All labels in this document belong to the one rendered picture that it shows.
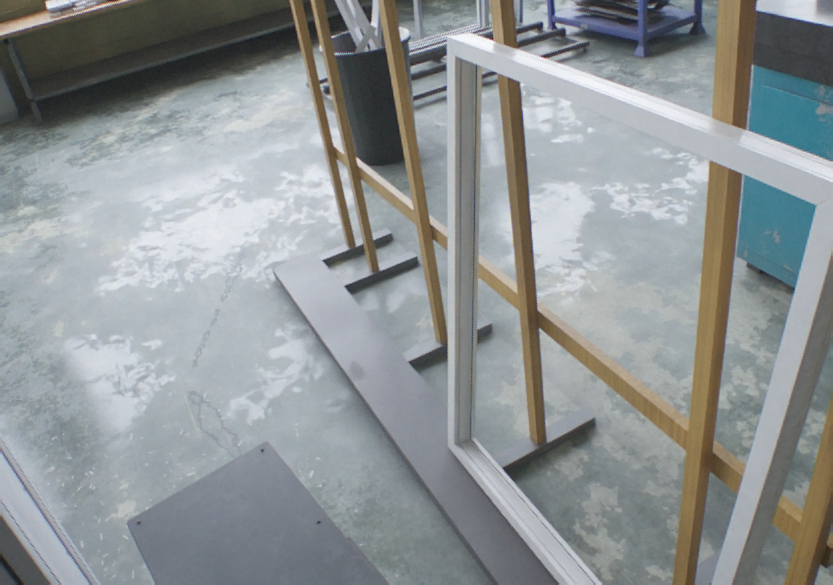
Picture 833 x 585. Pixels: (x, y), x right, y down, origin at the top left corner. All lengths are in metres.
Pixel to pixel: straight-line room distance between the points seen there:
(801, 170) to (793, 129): 1.92
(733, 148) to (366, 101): 3.55
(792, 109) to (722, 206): 1.68
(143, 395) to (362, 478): 1.17
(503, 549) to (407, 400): 0.77
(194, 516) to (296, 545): 0.25
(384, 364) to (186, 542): 1.63
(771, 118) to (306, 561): 2.43
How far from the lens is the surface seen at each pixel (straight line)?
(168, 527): 1.64
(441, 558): 2.45
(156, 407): 3.33
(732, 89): 1.34
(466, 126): 2.02
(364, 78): 4.57
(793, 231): 3.27
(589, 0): 6.91
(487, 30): 6.76
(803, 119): 3.07
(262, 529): 1.55
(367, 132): 4.73
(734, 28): 1.31
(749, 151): 1.25
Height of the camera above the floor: 2.00
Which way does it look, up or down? 32 degrees down
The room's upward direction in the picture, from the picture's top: 10 degrees counter-clockwise
